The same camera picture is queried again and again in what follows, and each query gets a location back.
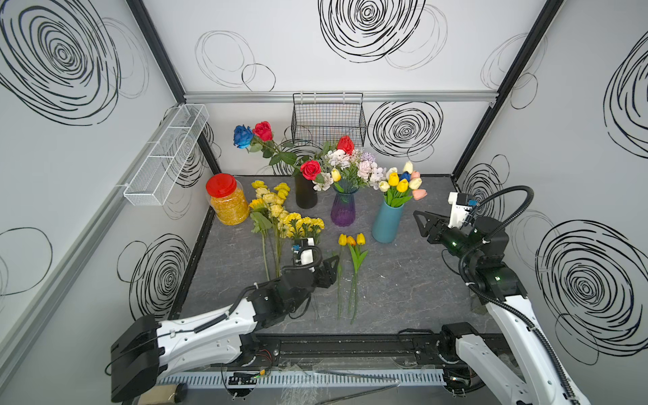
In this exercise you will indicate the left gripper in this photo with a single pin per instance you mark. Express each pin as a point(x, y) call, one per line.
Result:
point(329, 274)

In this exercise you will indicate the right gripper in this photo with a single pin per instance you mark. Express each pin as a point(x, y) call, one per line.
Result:
point(430, 226)

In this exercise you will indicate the orange yellow tulip stem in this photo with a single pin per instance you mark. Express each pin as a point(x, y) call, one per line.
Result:
point(351, 241)

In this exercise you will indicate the teal ceramic vase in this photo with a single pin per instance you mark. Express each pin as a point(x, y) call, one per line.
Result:
point(386, 224)

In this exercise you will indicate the yellow carnation stem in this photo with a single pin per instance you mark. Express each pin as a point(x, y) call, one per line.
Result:
point(315, 228)
point(303, 228)
point(291, 219)
point(288, 233)

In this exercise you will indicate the purple glass vase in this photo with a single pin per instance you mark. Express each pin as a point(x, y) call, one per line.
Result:
point(343, 212)

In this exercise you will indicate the black vase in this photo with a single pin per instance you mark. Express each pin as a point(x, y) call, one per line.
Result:
point(305, 193)

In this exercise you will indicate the sunflower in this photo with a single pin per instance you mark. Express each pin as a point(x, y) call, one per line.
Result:
point(261, 217)

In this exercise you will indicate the yellow rose stem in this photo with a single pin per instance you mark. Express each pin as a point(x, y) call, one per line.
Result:
point(268, 212)

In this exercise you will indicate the yellow poppy stem large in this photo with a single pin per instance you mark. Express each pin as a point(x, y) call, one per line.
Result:
point(278, 212)

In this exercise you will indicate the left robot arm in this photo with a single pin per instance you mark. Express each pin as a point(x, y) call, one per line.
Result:
point(150, 350)

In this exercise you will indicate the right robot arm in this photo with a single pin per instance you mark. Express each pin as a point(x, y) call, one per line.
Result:
point(543, 378)

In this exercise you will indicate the yellow tulip bouquet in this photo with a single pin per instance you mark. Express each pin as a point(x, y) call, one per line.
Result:
point(399, 187)

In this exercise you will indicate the yellow carnation bouquet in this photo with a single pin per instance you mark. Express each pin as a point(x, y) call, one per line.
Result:
point(348, 172)

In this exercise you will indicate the red rose low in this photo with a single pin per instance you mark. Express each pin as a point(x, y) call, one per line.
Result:
point(312, 171)

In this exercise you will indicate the red rose top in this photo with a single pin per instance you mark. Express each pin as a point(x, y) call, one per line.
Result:
point(292, 155)

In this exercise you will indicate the red lid plastic jar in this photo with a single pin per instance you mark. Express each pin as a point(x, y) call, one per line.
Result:
point(227, 199)

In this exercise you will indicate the blue rose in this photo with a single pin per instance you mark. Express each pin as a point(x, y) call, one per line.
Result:
point(243, 136)

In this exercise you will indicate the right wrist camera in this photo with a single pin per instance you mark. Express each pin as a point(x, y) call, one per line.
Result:
point(462, 207)

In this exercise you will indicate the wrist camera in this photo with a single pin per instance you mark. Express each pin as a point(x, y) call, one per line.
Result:
point(302, 252)
point(462, 207)

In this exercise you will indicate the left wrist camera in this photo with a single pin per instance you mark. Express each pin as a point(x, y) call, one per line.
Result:
point(302, 252)

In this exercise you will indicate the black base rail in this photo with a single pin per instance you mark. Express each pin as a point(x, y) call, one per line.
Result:
point(424, 347)

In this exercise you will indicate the white cable duct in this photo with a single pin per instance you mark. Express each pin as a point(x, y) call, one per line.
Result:
point(309, 379)

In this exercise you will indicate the black wire basket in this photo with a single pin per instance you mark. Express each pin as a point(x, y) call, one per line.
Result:
point(320, 118)

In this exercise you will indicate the white wire shelf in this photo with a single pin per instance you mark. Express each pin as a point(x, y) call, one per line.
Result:
point(173, 158)

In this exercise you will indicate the roller brush wooden handle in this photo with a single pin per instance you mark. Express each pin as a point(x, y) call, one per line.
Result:
point(170, 394)

